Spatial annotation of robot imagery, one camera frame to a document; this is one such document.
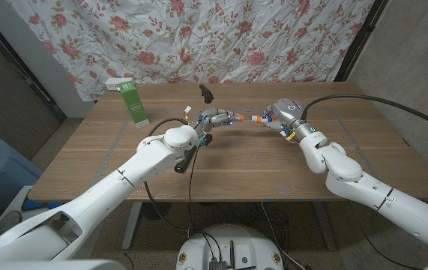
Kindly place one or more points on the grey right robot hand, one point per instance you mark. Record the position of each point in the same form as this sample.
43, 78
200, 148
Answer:
290, 112

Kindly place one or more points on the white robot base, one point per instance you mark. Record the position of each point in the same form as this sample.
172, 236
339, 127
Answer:
236, 240

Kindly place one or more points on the floral backdrop cloth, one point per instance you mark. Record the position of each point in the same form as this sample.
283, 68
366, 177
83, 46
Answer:
198, 37

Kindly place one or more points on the blue plastic bin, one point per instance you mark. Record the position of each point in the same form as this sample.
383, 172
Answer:
0, 168

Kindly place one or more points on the grey table leg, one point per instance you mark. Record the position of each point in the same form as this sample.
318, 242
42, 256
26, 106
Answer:
326, 228

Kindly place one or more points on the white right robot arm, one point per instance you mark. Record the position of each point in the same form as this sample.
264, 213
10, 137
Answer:
345, 168

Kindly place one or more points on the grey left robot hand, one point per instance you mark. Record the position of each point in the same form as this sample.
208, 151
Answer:
213, 118

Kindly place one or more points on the white power strip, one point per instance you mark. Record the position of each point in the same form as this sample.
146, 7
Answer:
110, 83

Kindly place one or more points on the black wall rail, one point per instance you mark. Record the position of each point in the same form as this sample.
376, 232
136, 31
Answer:
30, 79

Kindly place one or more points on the white floor board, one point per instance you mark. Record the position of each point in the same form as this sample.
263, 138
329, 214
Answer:
17, 202

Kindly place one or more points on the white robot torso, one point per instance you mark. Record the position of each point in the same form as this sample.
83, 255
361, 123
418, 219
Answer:
48, 265

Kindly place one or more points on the grey sneaker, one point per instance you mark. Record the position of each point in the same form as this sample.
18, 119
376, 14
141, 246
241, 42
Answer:
9, 223

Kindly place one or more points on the clear spray bottle black trigger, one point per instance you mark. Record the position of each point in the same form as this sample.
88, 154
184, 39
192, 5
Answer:
206, 93

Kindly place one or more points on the white blue glue stick body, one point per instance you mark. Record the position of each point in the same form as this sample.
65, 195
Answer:
258, 119

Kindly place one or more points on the black round base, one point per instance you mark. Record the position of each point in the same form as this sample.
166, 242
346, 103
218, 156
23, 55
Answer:
156, 210

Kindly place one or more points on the black TV remote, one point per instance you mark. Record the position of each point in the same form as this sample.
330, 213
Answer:
183, 163

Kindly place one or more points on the green package box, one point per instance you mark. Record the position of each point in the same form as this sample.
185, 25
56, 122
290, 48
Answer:
133, 105

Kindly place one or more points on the blue flat item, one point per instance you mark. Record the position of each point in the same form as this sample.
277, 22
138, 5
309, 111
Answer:
33, 205

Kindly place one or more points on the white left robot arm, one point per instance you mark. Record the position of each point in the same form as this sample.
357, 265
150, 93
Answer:
123, 176

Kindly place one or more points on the white table leg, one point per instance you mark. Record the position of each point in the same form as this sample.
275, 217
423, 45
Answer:
131, 225

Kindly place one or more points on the black backdrop stand pole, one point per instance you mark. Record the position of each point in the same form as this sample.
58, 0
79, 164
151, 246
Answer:
360, 37

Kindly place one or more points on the orange glue stick cap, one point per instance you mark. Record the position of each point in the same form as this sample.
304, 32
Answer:
240, 117

